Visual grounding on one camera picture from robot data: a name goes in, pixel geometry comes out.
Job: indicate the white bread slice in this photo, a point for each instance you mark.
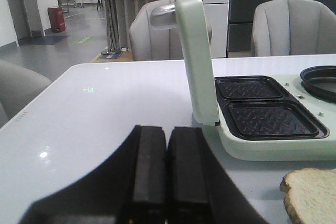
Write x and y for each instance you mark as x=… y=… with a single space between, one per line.
x=310 y=195

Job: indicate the grey armchair at left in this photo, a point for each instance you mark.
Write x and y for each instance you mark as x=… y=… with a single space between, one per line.
x=19 y=86

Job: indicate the mint green sandwich maker lid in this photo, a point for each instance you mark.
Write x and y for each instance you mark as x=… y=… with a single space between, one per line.
x=188 y=17

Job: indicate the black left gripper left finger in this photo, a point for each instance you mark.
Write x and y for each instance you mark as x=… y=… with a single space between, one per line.
x=128 y=187

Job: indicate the left grey upholstered chair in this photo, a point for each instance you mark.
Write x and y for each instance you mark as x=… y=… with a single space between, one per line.
x=150 y=44

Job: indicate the grey upholstered chair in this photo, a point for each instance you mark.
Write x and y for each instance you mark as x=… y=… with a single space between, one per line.
x=150 y=44
x=292 y=27

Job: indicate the stanchion post with base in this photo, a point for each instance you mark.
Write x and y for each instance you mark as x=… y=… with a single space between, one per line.
x=112 y=48

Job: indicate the black round frying pan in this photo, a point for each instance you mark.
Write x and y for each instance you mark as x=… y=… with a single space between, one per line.
x=319 y=81

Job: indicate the red trash bin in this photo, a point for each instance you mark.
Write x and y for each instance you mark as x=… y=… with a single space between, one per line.
x=56 y=19

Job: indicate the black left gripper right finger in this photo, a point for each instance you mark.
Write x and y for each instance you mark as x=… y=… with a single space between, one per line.
x=198 y=189

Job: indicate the right grey upholstered chair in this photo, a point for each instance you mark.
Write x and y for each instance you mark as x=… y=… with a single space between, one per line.
x=292 y=27

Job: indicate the mint green breakfast maker base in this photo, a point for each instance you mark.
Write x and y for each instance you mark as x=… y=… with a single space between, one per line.
x=266 y=118

